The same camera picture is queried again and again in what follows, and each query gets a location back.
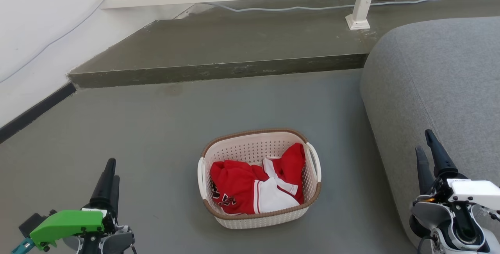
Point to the red and white jersey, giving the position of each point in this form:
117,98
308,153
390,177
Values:
238,187

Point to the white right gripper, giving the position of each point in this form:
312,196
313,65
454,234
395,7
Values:
476,191

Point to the black baseboard strip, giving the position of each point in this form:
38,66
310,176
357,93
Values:
35,111

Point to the cream perforated plastic laundry basket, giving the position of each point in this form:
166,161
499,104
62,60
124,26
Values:
250,148

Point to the grey fabric sofa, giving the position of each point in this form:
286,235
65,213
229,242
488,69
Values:
449,90

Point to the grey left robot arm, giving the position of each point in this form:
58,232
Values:
113,242

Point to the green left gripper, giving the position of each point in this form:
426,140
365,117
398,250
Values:
66,222

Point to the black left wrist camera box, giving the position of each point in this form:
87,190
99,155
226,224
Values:
32,222

